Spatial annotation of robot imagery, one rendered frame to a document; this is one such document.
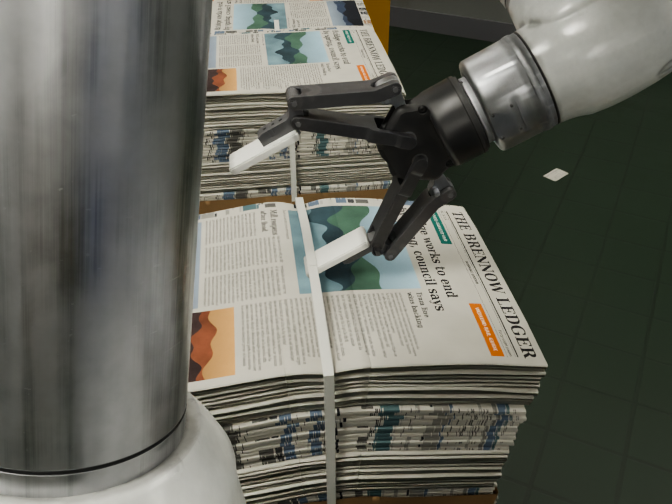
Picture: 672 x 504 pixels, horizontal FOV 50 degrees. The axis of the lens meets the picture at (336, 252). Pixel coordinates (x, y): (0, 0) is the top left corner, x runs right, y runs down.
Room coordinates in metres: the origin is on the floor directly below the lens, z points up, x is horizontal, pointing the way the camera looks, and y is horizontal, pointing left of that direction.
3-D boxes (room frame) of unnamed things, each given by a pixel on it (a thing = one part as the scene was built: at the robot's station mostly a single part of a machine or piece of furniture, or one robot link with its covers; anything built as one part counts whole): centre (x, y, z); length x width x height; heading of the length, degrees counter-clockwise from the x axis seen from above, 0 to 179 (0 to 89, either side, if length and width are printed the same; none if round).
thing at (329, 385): (0.57, 0.02, 0.96); 0.29 x 0.01 x 0.23; 7
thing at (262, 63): (1.19, 0.10, 1.06); 0.37 x 0.29 x 0.01; 97
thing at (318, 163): (1.18, 0.09, 0.95); 0.38 x 0.29 x 0.23; 97
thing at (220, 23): (1.47, 0.13, 0.95); 0.38 x 0.29 x 0.23; 96
